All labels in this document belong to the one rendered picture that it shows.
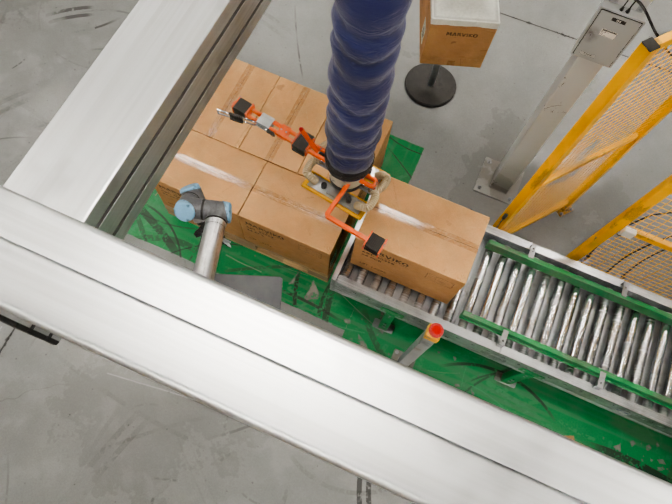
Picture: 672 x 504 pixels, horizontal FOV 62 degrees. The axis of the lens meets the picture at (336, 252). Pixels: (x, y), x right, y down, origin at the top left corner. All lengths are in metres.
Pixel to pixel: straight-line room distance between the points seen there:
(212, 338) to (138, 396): 3.36
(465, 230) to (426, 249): 0.24
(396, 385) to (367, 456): 0.05
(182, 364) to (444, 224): 2.62
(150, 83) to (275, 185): 2.75
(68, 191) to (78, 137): 0.07
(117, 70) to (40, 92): 4.12
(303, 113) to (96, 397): 2.18
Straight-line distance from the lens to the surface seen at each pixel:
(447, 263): 2.88
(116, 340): 0.41
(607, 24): 2.89
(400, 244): 2.87
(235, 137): 3.60
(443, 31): 3.67
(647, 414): 3.51
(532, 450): 0.41
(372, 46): 1.80
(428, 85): 4.54
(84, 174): 0.66
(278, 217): 3.33
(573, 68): 3.17
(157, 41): 0.74
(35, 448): 3.94
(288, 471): 3.60
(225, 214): 2.39
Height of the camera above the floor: 3.60
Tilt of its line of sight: 70 degrees down
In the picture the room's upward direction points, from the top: 8 degrees clockwise
